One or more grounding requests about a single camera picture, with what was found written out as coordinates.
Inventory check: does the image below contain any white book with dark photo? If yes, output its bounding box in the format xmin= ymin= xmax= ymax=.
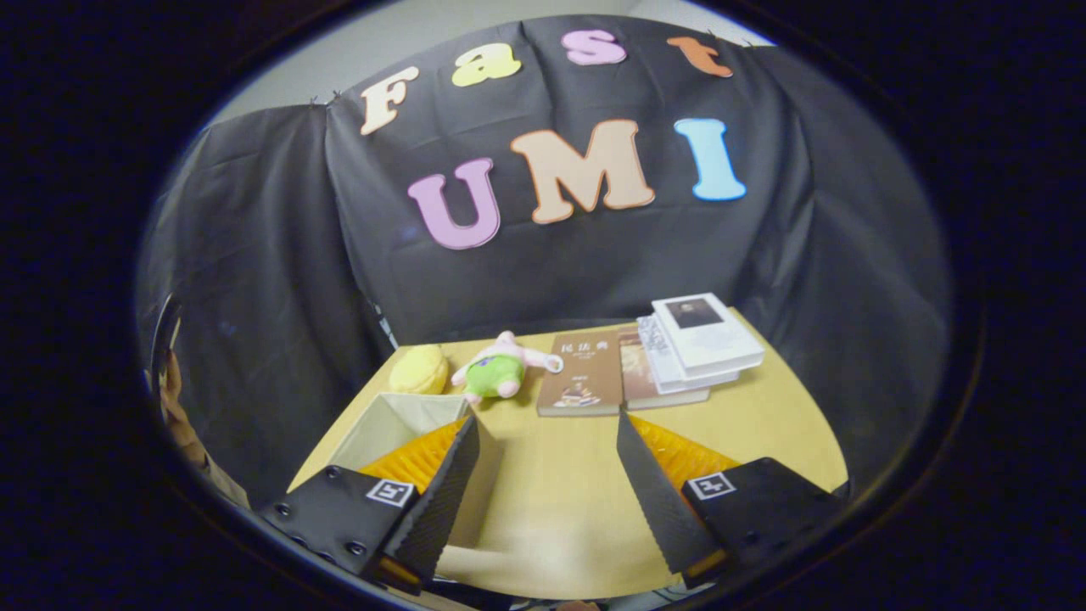
xmin=651 ymin=293 xmax=765 ymax=379

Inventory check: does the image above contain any green pink plush toy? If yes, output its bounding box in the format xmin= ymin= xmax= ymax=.
xmin=451 ymin=331 xmax=564 ymax=404

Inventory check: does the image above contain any beige fabric storage box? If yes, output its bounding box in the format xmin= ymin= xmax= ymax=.
xmin=293 ymin=392 xmax=507 ymax=552

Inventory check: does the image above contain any grey white book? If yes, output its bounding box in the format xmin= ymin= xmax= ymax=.
xmin=636 ymin=314 xmax=741 ymax=395

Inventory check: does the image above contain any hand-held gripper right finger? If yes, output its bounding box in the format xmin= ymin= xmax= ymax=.
xmin=616 ymin=410 xmax=849 ymax=591

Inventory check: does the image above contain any yellow plush toy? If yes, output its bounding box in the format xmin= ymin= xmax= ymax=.
xmin=389 ymin=345 xmax=449 ymax=396

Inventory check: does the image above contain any black backdrop cloth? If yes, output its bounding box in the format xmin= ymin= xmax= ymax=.
xmin=136 ymin=15 xmax=951 ymax=510

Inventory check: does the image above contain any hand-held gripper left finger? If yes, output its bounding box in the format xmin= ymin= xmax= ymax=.
xmin=259 ymin=414 xmax=481 ymax=595

